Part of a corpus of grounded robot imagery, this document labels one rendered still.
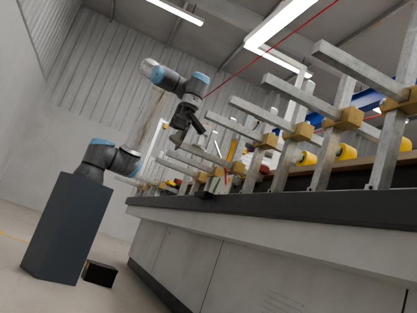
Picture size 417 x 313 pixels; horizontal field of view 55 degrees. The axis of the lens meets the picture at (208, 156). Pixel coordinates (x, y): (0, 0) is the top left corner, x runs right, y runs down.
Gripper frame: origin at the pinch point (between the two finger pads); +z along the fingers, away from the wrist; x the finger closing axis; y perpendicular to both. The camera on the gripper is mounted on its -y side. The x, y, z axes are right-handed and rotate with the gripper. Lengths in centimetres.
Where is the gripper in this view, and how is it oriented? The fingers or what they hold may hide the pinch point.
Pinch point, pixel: (177, 148)
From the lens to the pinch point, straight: 180.9
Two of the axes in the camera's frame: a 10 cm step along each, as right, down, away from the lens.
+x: 3.3, -1.0, -9.4
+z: -3.5, 9.1, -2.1
